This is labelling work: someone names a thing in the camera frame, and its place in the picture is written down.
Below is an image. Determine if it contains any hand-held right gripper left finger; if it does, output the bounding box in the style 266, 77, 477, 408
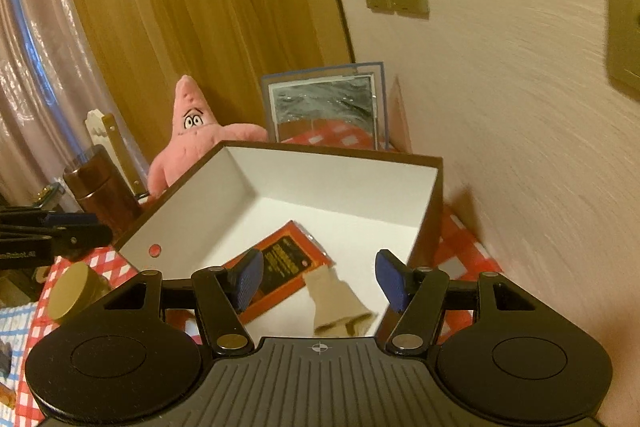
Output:
102, 249, 265, 356

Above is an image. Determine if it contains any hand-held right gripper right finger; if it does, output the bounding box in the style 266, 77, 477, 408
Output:
375, 249, 538, 356

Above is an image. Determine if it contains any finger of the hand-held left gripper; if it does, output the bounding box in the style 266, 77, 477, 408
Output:
0, 206, 101, 230
0, 223, 114, 254

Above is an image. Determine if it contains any brown cardboard box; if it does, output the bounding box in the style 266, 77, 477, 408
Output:
114, 139, 445, 338

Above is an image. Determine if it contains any orange flat packet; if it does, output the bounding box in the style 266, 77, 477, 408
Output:
220, 220, 335, 325

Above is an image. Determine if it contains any brown metal canister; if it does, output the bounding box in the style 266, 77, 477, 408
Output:
62, 146, 146, 245

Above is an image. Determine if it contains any gold-lidded nut jar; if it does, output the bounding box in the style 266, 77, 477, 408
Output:
47, 262, 113, 325

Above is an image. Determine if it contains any white wooden holder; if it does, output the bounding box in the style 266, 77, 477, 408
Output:
84, 109, 151, 200

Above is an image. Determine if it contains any pink starfish plush toy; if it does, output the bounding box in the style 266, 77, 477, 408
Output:
147, 75, 268, 198

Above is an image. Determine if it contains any sheer white curtain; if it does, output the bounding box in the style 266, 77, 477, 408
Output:
0, 0, 151, 208

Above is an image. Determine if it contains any blue-edged picture frame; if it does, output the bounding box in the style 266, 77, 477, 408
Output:
260, 61, 390, 151

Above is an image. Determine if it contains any beige wall switch plate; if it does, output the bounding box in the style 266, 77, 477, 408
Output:
602, 0, 640, 92

